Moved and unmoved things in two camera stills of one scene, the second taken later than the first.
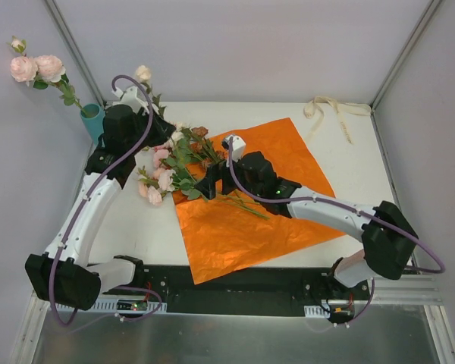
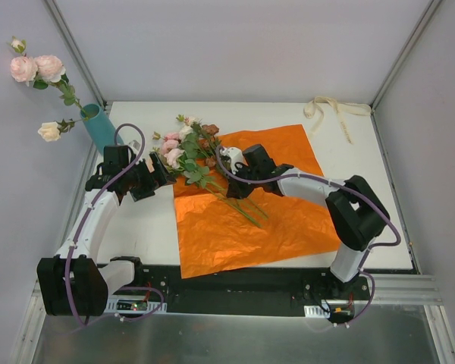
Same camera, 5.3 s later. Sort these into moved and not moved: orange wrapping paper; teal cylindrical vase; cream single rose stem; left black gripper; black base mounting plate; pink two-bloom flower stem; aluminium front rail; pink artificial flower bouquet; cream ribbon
Moved: pink artificial flower bouquet; cream single rose stem; orange wrapping paper; left black gripper
Not moved: cream ribbon; teal cylindrical vase; pink two-bloom flower stem; aluminium front rail; black base mounting plate
